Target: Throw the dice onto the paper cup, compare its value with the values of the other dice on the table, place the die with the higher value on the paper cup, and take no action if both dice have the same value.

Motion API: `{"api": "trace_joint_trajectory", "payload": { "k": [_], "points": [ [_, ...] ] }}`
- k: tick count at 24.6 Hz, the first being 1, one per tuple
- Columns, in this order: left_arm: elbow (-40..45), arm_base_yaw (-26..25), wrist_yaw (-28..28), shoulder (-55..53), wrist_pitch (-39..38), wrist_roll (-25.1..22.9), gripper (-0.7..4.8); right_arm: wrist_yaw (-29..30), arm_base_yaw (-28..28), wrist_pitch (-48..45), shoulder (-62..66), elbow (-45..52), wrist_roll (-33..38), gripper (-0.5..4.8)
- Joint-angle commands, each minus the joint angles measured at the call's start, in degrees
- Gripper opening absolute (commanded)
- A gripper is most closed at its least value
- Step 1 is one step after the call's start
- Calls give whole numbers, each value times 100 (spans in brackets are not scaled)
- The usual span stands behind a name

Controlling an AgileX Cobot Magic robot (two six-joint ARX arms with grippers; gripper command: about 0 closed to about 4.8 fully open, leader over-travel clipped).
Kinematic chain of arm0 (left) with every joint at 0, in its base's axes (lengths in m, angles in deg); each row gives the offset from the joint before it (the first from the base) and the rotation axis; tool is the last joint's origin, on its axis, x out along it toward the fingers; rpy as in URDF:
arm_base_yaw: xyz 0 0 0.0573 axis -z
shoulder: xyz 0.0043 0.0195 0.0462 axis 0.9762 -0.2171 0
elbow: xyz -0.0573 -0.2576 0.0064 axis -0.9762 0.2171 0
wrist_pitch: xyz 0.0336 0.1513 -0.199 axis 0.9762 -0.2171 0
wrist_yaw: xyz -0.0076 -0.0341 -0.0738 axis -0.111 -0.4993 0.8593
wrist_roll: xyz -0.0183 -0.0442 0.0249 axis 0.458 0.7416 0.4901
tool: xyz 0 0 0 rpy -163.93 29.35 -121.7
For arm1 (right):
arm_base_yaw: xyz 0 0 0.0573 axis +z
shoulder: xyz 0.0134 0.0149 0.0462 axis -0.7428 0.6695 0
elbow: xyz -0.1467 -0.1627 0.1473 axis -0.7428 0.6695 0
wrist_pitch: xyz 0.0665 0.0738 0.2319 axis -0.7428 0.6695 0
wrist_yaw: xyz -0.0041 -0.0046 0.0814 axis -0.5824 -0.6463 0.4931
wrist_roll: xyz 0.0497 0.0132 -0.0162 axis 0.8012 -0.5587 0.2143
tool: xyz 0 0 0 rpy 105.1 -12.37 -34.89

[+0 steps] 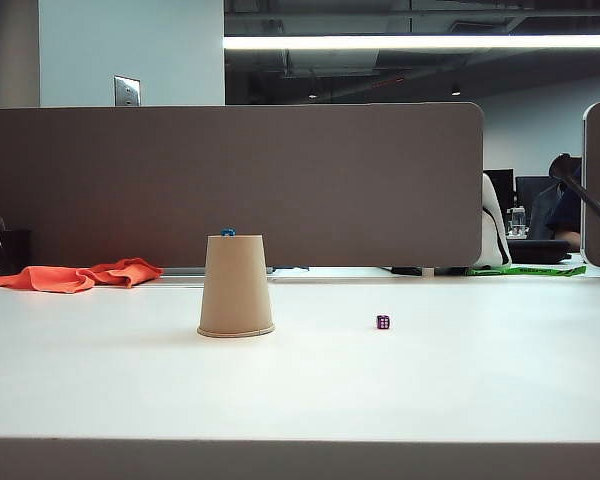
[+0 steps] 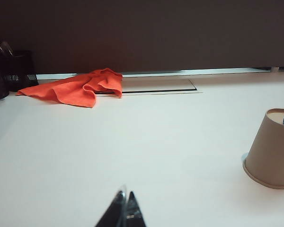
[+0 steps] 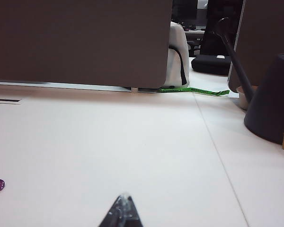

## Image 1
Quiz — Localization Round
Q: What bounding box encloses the upside-down brown paper cup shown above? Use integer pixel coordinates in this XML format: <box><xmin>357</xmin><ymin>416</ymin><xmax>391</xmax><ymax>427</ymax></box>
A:
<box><xmin>196</xmin><ymin>233</ymin><xmax>276</xmax><ymax>339</ymax></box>

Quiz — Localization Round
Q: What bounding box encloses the wide brown desk divider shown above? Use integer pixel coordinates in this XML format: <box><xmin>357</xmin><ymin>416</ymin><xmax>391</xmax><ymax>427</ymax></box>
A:
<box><xmin>0</xmin><ymin>102</ymin><xmax>485</xmax><ymax>269</ymax></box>

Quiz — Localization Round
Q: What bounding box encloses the black computer monitor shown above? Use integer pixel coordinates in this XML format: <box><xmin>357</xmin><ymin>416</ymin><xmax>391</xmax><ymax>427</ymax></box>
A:
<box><xmin>515</xmin><ymin>175</ymin><xmax>556</xmax><ymax>211</ymax></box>
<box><xmin>483</xmin><ymin>169</ymin><xmax>515</xmax><ymax>221</ymax></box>

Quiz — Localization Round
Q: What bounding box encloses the long ceiling light strip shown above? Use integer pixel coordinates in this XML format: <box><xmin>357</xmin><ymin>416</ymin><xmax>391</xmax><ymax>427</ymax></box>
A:
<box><xmin>223</xmin><ymin>33</ymin><xmax>600</xmax><ymax>51</ymax></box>

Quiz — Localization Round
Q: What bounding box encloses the green tape strip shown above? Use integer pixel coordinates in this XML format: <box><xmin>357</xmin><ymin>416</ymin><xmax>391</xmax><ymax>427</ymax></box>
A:
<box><xmin>467</xmin><ymin>264</ymin><xmax>587</xmax><ymax>277</ymax></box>

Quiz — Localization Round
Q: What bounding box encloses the flat black desk object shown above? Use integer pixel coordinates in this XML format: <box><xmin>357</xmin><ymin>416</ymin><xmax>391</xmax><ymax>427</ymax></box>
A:
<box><xmin>507</xmin><ymin>238</ymin><xmax>572</xmax><ymax>265</ymax></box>

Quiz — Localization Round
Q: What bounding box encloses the crumpled orange cloth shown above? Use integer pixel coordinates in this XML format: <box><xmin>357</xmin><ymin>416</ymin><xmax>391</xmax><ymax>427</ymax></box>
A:
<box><xmin>0</xmin><ymin>257</ymin><xmax>165</xmax><ymax>295</ymax></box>

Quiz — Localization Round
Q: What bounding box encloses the seated person in blue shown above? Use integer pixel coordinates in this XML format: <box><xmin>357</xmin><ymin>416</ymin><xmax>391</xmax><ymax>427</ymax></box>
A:
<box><xmin>528</xmin><ymin>172</ymin><xmax>584</xmax><ymax>253</ymax></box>

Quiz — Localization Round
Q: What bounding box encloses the black diagonal pole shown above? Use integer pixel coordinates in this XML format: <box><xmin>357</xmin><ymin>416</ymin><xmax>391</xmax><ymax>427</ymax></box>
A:
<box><xmin>549</xmin><ymin>153</ymin><xmax>600</xmax><ymax>229</ymax></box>

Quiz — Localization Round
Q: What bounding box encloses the dark box with clutter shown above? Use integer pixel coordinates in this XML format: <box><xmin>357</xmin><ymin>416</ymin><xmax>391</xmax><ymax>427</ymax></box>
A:
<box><xmin>0</xmin><ymin>215</ymin><xmax>34</xmax><ymax>281</ymax></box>

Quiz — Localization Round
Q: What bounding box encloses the white chair with black strap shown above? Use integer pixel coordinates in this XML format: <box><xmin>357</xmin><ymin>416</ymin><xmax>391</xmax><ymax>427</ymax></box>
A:
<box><xmin>474</xmin><ymin>171</ymin><xmax>514</xmax><ymax>269</ymax></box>

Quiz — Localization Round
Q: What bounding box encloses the metal wall outlet plate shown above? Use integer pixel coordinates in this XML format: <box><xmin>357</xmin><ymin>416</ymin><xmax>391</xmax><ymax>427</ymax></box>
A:
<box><xmin>113</xmin><ymin>74</ymin><xmax>142</xmax><ymax>107</ymax></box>

